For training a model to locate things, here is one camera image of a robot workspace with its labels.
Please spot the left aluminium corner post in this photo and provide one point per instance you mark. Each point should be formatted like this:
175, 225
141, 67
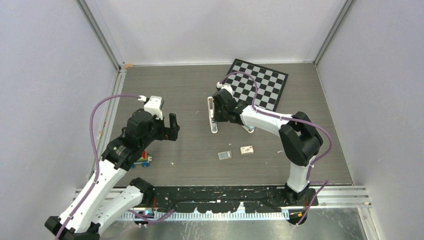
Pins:
95, 27

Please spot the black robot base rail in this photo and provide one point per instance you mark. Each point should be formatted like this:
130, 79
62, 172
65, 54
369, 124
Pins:
226, 199

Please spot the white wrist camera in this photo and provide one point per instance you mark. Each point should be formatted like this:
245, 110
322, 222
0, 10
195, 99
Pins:
153, 105
221, 86

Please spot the light blue white stapler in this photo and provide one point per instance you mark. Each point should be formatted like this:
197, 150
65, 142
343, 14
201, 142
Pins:
249, 129

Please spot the orange tape piece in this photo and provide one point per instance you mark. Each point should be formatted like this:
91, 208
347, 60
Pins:
128, 66

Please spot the black white chessboard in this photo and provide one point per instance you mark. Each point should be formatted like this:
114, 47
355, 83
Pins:
267, 87

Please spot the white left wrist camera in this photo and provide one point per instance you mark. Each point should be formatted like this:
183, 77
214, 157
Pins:
153, 105

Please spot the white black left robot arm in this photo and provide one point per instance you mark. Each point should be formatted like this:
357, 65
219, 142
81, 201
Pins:
88, 216

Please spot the aluminium corner post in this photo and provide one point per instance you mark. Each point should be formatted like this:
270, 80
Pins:
95, 27
337, 24

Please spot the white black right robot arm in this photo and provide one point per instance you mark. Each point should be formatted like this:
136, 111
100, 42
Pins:
300, 140

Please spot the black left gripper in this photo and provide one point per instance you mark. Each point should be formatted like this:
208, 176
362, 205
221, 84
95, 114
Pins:
168, 133

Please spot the colourful wooden toy car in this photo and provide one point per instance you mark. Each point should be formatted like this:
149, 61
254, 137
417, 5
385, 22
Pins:
144, 160

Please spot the grey tray of staples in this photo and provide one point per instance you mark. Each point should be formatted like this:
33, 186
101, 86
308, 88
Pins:
224, 155

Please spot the small white domino tile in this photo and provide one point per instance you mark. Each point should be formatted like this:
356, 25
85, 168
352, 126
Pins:
245, 150

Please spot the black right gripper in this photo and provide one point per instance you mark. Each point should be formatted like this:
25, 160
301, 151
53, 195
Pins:
217, 117

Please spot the right aluminium corner post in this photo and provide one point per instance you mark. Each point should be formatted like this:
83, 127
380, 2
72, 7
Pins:
337, 24

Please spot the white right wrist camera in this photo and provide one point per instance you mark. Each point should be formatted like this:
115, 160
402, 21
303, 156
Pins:
221, 86

